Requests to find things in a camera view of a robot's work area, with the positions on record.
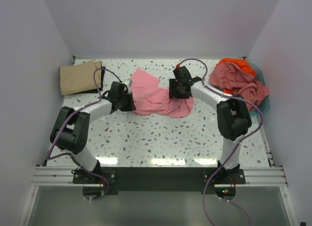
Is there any light pink t-shirt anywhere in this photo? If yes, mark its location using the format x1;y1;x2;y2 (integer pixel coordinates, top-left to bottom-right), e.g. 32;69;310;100
130;68;194;118

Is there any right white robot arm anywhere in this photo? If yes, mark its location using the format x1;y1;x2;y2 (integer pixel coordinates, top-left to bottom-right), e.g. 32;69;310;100
169;65;252;184

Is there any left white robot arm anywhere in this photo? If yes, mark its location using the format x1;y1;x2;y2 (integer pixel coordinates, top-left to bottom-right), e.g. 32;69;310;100
47;80;136;183

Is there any folded black t-shirt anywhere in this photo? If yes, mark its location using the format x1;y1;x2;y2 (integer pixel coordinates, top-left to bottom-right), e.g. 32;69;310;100
81;67;106;94

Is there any dusty pink crumpled t-shirt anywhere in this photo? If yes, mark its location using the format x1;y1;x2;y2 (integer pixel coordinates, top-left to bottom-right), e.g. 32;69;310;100
209;60;269;106

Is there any folded beige t-shirt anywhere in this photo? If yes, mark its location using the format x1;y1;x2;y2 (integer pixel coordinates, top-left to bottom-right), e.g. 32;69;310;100
59;60;102;96

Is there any orange crumpled t-shirt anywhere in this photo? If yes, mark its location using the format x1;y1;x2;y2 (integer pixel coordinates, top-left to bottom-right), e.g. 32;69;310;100
210;58;256;94

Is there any blue plastic basket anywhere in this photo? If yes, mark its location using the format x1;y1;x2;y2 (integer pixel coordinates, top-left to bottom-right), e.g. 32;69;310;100
247;62;270;118

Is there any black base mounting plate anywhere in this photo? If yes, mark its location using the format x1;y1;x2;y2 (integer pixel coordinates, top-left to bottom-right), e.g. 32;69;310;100
71;167;246;197

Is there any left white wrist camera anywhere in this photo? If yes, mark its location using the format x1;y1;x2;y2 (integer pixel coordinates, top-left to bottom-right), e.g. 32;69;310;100
123;79;132;88

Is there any aluminium rail frame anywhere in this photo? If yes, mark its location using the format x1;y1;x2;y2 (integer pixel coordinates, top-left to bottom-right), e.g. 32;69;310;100
18;55;299;226

